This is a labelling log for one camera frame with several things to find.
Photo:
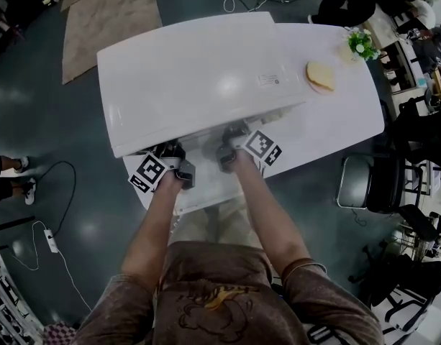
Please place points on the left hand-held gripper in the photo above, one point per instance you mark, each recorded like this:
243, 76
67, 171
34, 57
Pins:
148, 171

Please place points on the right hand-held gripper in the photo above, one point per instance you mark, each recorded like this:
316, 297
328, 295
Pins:
259, 146

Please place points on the white oven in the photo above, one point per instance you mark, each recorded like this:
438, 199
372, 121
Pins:
191, 77

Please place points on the person's right forearm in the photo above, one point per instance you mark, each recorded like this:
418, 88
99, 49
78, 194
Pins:
267, 214

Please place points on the person's left forearm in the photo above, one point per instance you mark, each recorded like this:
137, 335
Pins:
152, 235

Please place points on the white curved table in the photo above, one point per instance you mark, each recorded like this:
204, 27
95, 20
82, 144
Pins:
331, 113

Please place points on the person's beige trousers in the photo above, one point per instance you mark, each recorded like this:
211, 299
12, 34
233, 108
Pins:
220, 225

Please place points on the bread slice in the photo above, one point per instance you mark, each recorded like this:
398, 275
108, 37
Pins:
319, 75

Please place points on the black chair with sled base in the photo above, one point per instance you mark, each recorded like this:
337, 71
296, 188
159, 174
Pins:
371, 182

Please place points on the white power strip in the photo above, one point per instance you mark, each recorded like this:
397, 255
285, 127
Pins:
51, 241

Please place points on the potted flower plant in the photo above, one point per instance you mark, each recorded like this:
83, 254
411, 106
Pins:
362, 45

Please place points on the person's brown printed t-shirt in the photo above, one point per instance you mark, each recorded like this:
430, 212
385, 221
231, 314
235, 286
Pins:
223, 300

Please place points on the black office chair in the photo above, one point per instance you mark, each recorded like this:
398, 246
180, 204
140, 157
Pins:
421, 131
396, 286

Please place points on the white storage shelf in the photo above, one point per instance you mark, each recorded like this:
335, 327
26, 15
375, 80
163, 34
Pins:
8, 300

